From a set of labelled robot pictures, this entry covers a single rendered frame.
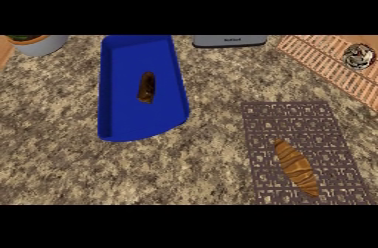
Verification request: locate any orange slatted shelf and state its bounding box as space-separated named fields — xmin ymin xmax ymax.
xmin=275 ymin=35 xmax=378 ymax=114

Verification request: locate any grey appliance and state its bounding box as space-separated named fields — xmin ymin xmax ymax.
xmin=191 ymin=35 xmax=269 ymax=49

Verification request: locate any brown patterned placemat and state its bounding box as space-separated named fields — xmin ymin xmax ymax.
xmin=240 ymin=100 xmax=378 ymax=206

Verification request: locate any blue tray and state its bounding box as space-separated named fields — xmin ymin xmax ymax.
xmin=96 ymin=35 xmax=192 ymax=143

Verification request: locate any round grey speckled object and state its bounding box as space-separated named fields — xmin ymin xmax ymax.
xmin=341 ymin=42 xmax=378 ymax=71

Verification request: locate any dark brown pastry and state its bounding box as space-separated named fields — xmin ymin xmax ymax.
xmin=136 ymin=71 xmax=157 ymax=105

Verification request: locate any golden brown striped pastry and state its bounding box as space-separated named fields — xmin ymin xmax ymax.
xmin=272 ymin=138 xmax=322 ymax=198

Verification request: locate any grey plant pot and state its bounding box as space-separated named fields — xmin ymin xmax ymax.
xmin=5 ymin=35 xmax=71 ymax=58

